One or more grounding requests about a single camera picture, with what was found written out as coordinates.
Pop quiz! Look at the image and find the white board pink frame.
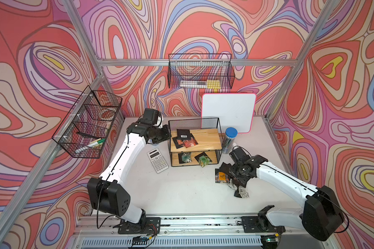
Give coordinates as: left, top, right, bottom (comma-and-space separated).
201, 93, 257, 133

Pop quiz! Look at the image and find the black wire basket left wall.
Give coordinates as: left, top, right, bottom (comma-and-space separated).
52, 86, 123, 159

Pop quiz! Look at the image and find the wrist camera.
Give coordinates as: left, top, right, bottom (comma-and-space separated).
229, 146, 251, 164
140, 108, 163, 128

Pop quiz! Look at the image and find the black wire wooden two-tier shelf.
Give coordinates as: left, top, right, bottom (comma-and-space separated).
168, 117, 223, 167

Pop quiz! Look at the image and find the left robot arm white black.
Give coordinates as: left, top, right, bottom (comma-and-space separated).
87, 122, 171, 224

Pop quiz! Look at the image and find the white floral black tea bag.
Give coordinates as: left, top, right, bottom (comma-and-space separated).
234, 186, 249, 199

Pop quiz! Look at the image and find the orange black tea bag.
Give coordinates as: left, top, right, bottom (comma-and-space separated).
215, 169, 230, 184

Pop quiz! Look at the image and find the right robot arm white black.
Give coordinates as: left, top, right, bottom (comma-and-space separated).
221, 153, 348, 241

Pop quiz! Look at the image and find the white strip box in basket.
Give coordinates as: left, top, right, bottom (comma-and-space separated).
179, 80, 207, 89

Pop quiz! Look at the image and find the black wire basket wall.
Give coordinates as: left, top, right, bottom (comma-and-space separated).
52, 86, 123, 159
167, 52, 235, 91

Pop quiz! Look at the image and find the black wire basket back wall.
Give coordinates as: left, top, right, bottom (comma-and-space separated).
167, 52, 235, 91

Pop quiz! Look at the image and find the black tea bag barcode back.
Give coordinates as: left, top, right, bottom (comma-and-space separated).
177, 129, 191, 140

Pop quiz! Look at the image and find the green tea bag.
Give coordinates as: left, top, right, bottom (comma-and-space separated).
178, 152, 192, 164
194, 152, 213, 168

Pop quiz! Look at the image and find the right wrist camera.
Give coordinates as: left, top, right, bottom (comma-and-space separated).
229, 146, 251, 164

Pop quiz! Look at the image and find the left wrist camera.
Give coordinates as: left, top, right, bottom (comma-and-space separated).
140, 108, 163, 128

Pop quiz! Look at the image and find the white scientific calculator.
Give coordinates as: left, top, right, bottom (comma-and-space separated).
147, 149, 169, 174

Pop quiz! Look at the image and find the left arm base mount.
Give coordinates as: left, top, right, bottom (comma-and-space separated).
116, 217, 161, 235

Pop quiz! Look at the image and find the yellow box in basket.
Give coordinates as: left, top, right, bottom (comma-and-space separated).
206, 79, 221, 89

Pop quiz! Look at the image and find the green white marker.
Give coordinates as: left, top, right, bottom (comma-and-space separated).
75, 139, 106, 154

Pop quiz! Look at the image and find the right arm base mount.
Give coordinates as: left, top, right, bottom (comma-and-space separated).
239, 205, 286, 234

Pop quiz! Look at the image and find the blue-lidded pencil tube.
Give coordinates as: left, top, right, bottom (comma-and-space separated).
222, 127, 238, 154

